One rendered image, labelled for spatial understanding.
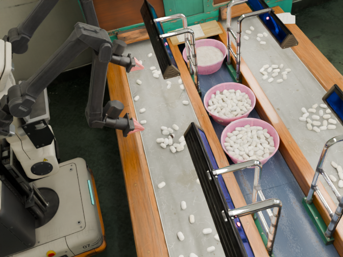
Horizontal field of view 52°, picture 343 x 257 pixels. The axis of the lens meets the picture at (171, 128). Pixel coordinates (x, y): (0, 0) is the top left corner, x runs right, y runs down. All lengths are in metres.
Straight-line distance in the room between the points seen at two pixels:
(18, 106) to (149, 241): 0.71
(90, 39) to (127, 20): 1.08
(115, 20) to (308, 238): 1.62
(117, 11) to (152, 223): 1.34
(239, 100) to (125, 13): 0.90
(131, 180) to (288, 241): 0.70
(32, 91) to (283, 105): 1.19
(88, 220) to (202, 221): 0.86
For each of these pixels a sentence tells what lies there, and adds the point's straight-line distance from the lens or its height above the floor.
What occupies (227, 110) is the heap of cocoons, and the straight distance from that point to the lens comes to 1.83.
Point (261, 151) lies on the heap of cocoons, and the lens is 1.66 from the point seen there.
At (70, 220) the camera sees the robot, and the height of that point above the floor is 0.28.
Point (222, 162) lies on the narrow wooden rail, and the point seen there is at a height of 0.76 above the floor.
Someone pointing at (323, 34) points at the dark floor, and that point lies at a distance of 3.70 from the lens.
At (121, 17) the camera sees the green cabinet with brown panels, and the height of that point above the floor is 0.94.
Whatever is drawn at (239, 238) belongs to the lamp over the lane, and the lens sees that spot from 1.04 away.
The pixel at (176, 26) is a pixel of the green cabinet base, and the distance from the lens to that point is 2.37.
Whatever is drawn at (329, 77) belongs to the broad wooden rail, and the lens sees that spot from 2.03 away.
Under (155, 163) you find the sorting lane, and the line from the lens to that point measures 1.65.
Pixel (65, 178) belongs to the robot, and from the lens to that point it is 2.35.
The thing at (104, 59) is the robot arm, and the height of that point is 1.33.
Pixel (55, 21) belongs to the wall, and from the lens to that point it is 3.19.
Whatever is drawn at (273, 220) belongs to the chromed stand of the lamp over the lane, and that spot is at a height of 1.00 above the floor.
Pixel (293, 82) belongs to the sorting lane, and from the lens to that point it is 2.00.
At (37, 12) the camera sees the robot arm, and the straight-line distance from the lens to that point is 1.67.
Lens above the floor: 2.06
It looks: 48 degrees down
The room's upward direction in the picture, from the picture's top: 11 degrees counter-clockwise
